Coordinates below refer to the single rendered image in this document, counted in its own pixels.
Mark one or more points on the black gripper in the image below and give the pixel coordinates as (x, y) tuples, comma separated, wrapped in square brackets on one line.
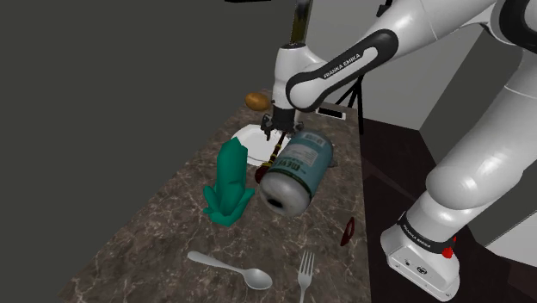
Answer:
[(282, 119)]

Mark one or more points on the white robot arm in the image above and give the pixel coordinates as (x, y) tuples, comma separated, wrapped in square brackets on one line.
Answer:
[(474, 168)]

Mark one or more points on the white plate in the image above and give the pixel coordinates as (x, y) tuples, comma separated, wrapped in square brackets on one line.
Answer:
[(255, 142)]

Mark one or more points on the white flat phone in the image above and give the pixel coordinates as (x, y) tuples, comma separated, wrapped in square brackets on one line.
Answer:
[(332, 113)]

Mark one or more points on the large bottle with teal label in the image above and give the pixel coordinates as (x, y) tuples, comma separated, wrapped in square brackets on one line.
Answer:
[(293, 172)]

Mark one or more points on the black tripod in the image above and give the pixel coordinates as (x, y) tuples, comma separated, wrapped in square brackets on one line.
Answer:
[(357, 98)]

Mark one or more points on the teal green figure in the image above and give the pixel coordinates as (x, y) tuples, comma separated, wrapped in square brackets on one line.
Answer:
[(230, 180)]

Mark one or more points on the dark olive pole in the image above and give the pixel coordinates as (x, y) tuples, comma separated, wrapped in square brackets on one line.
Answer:
[(301, 21)]

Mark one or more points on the dark robot stand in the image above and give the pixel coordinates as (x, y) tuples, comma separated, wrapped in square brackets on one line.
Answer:
[(398, 176)]

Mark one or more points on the silver fork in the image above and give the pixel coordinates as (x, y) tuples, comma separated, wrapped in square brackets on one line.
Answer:
[(306, 272)]

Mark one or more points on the silver spoon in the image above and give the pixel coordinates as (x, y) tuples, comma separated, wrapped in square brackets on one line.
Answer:
[(251, 277)]

